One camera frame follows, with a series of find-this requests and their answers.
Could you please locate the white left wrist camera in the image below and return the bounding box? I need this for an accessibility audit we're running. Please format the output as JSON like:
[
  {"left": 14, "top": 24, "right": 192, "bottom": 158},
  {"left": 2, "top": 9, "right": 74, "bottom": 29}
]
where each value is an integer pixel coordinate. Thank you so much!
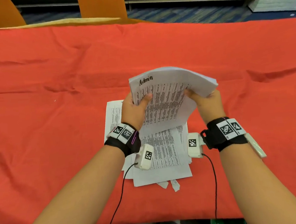
[{"left": 133, "top": 144, "right": 156, "bottom": 171}]

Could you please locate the black right camera cable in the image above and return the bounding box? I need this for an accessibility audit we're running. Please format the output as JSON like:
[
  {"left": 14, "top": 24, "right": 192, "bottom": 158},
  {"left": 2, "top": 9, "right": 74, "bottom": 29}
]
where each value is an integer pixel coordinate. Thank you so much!
[{"left": 201, "top": 152, "right": 220, "bottom": 220}]

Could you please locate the black camera cable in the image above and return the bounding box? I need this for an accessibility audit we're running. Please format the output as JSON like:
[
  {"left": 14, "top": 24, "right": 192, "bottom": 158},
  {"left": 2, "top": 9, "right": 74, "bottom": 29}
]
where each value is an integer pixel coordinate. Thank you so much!
[
  {"left": 105, "top": 163, "right": 143, "bottom": 224},
  {"left": 201, "top": 152, "right": 220, "bottom": 220}
]

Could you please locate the black left wristband with markers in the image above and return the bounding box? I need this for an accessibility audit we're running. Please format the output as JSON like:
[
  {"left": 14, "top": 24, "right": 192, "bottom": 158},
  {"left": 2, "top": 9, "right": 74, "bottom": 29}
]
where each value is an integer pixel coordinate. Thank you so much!
[{"left": 103, "top": 121, "right": 142, "bottom": 159}]

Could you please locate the white flat wrist module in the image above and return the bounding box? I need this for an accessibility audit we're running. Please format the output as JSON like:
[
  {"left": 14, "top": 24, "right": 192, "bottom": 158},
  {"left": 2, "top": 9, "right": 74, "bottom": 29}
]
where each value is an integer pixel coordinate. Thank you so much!
[{"left": 244, "top": 132, "right": 267, "bottom": 160}]

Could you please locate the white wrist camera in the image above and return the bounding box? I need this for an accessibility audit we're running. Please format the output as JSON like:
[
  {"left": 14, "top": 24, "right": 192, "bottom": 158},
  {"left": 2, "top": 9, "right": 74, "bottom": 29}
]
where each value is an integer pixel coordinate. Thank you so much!
[
  {"left": 187, "top": 132, "right": 207, "bottom": 159},
  {"left": 133, "top": 144, "right": 156, "bottom": 171}
]

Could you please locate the pile of loose printed sheets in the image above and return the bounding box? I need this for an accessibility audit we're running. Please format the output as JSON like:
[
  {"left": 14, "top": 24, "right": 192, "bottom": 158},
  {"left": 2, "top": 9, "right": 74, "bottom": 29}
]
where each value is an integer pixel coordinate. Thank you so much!
[{"left": 101, "top": 95, "right": 194, "bottom": 189}]

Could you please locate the red tablecloth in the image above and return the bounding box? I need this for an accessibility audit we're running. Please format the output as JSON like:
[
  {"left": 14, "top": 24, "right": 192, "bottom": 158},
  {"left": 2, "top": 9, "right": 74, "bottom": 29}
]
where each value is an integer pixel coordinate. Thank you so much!
[{"left": 0, "top": 7, "right": 296, "bottom": 224}]

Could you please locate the person's left hand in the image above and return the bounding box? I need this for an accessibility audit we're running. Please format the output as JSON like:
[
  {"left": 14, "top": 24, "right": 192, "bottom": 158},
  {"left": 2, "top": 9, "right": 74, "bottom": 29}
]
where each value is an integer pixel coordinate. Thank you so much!
[{"left": 119, "top": 91, "right": 155, "bottom": 132}]

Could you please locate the person's left forearm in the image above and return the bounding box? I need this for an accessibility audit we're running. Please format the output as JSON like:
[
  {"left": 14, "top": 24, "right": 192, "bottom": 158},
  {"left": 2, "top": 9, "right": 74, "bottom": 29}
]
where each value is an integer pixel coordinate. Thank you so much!
[{"left": 12, "top": 142, "right": 131, "bottom": 224}]

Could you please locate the person's right forearm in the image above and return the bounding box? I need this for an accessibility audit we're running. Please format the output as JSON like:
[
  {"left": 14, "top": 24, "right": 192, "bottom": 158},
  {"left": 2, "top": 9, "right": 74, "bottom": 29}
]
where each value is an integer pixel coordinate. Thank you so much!
[{"left": 218, "top": 138, "right": 296, "bottom": 224}]

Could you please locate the black wristband with markers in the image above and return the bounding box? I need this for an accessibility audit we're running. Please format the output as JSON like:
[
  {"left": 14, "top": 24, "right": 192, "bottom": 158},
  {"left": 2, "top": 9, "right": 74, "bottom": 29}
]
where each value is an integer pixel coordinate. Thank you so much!
[
  {"left": 103, "top": 121, "right": 142, "bottom": 159},
  {"left": 199, "top": 116, "right": 250, "bottom": 153}
]

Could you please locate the person's right hand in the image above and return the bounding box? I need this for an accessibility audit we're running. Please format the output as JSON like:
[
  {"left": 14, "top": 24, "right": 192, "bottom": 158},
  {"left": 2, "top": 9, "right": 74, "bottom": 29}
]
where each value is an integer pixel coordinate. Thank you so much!
[{"left": 183, "top": 86, "right": 227, "bottom": 126}]

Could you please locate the black right wristband with markers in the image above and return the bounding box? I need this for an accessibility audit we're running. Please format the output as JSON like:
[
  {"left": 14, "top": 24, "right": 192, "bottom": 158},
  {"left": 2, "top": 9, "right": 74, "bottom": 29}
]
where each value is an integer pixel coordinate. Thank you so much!
[{"left": 199, "top": 116, "right": 250, "bottom": 153}]

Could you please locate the black left camera cable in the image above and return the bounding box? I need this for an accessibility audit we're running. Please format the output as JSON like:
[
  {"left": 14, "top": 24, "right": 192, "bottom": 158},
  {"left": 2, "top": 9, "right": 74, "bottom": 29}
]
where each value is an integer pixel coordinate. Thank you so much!
[{"left": 105, "top": 163, "right": 143, "bottom": 224}]

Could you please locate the yellow wooden table edge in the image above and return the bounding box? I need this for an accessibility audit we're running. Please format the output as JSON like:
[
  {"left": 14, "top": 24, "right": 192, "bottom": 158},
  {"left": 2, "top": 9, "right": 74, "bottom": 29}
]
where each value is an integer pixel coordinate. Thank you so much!
[{"left": 0, "top": 13, "right": 147, "bottom": 33}]

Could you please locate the stack of printed papers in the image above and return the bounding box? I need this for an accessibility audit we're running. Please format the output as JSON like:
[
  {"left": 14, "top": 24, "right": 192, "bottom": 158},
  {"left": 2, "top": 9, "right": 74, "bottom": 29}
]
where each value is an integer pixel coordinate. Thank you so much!
[{"left": 128, "top": 63, "right": 222, "bottom": 138}]

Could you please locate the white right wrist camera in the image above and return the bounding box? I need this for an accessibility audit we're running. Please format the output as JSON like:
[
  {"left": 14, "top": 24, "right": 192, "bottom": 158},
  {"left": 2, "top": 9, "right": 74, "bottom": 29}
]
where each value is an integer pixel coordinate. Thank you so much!
[{"left": 187, "top": 132, "right": 207, "bottom": 159}]

